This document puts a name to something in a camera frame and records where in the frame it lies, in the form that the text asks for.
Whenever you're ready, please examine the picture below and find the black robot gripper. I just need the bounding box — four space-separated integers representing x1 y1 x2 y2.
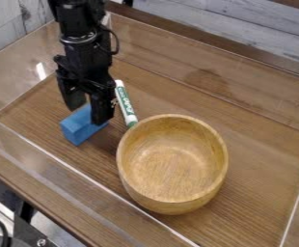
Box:
55 27 118 125

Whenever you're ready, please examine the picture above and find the blue foam block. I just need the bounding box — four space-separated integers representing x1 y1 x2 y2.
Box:
59 104 108 146

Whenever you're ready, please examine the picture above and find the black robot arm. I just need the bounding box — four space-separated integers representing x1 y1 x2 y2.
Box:
48 0 120 125

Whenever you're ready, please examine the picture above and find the brown wooden bowl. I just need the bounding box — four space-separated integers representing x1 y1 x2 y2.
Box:
116 114 230 215

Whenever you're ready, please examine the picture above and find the green and white marker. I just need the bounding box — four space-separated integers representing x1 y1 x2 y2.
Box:
115 80 138 127

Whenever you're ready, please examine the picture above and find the clear acrylic tray wall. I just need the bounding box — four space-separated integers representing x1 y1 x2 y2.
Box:
0 6 299 247

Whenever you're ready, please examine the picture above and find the black metal table bracket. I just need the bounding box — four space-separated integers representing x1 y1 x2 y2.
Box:
13 199 58 247

